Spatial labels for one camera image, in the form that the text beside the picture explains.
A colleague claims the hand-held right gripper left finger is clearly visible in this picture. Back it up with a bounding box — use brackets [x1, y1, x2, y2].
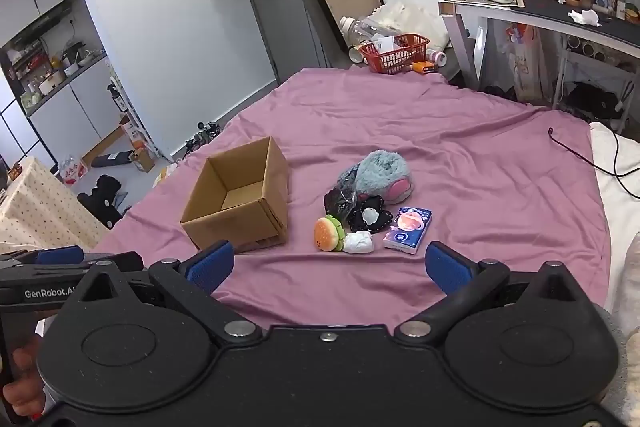
[75, 241, 263, 343]

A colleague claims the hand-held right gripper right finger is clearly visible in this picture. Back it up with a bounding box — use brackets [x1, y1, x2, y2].
[394, 241, 598, 342]

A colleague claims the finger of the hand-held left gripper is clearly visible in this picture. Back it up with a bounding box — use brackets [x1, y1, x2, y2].
[82, 252, 144, 279]
[0, 246, 86, 269]

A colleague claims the pink and blue tissue pack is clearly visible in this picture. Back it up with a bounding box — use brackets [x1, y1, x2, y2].
[383, 206, 433, 255]

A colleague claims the black heart-shaped item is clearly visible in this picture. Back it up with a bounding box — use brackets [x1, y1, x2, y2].
[346, 197, 396, 234]

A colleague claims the brown cardboard box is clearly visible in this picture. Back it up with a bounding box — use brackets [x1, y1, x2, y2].
[180, 136, 290, 255]

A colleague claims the hamburger plush toy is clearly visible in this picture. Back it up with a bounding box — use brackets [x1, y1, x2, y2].
[313, 215, 347, 253]

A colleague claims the blue fluffy paw plush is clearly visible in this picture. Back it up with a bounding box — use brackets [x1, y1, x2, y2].
[349, 149, 416, 202]

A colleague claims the person's left hand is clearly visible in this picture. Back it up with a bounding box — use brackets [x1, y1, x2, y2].
[1, 336, 47, 418]

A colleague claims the dotted cream tablecloth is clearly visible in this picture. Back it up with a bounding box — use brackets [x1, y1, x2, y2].
[0, 156, 108, 254]

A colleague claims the red and white snack bag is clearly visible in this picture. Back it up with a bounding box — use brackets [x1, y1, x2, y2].
[59, 157, 89, 186]

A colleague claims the small cardboard box on floor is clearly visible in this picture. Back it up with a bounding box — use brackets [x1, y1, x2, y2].
[119, 114, 157, 172]

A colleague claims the crinkled dark plastic bag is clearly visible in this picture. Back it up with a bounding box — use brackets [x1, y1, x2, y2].
[324, 188, 357, 225]

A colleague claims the pink bedsheet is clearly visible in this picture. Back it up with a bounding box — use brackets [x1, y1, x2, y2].
[90, 67, 613, 338]

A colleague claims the white kitchen cabinet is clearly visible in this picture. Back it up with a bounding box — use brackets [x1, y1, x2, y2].
[0, 0, 131, 162]

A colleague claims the white duvet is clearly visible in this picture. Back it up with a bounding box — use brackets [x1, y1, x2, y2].
[587, 122, 640, 340]

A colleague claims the white printed tote bag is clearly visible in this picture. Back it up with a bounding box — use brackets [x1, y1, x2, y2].
[502, 24, 552, 104]

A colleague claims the red plastic basket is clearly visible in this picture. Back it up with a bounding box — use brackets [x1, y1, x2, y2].
[359, 33, 432, 75]

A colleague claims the black bag under desk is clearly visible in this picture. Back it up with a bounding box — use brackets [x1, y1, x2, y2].
[562, 82, 622, 124]

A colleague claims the white metal desk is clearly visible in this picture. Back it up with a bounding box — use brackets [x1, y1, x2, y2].
[439, 0, 640, 120]

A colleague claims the clear plastic bottle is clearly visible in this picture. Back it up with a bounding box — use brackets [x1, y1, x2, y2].
[340, 14, 401, 46]

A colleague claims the white fluffy cloth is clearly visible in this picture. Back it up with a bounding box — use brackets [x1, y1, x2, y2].
[370, 0, 451, 52]

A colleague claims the black desk mat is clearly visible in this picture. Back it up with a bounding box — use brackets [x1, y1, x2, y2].
[519, 0, 640, 38]

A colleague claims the crumpled white tissue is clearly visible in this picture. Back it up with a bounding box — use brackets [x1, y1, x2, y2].
[568, 9, 604, 28]

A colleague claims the black cable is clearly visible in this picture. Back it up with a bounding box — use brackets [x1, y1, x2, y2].
[547, 127, 640, 198]

